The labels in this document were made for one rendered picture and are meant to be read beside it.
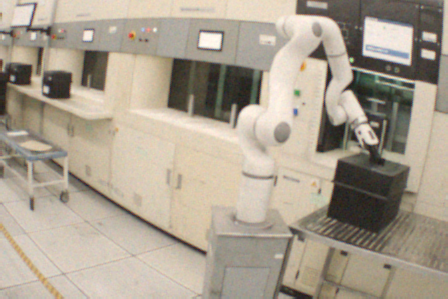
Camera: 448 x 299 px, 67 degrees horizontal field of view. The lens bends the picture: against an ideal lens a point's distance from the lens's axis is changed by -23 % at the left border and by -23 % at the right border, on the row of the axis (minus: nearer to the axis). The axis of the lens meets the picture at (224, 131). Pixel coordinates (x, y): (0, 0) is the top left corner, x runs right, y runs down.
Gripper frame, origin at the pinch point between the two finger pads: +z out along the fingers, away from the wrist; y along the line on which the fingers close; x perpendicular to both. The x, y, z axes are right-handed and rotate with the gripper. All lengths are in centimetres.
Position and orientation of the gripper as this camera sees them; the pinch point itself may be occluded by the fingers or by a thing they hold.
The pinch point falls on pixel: (376, 157)
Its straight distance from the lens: 175.7
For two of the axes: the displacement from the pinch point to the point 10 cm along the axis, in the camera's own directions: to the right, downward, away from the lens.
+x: -5.9, 5.3, 6.1
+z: 4.1, 8.5, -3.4
